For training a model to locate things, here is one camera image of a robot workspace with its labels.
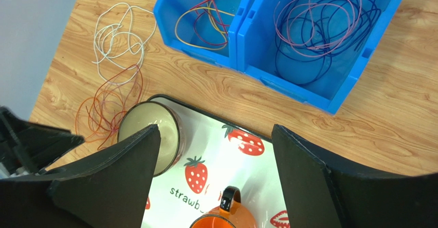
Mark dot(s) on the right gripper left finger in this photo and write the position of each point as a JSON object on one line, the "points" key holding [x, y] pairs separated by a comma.
{"points": [[106, 189]]}

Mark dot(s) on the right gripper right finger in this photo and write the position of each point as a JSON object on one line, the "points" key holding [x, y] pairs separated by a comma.
{"points": [[324, 189]]}

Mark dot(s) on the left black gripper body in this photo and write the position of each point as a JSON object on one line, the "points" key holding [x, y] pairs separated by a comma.
{"points": [[28, 148]]}

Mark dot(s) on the beige ceramic bowl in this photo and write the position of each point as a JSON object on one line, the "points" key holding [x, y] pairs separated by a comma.
{"points": [[159, 132]]}

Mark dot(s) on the orange transparent mug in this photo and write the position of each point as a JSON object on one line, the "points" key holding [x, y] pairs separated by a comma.
{"points": [[229, 214]]}

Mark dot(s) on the strawberry print tray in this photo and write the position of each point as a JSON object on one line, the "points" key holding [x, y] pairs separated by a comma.
{"points": [[218, 154]]}

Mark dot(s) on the right blue plastic bin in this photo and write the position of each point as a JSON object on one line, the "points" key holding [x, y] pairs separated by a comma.
{"points": [[313, 51]]}

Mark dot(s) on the blue plastic bin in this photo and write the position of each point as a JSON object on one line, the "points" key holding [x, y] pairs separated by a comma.
{"points": [[313, 51], [206, 30]]}

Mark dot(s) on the left blue plastic bin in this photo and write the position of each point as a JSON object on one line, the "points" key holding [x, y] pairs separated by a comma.
{"points": [[206, 30]]}

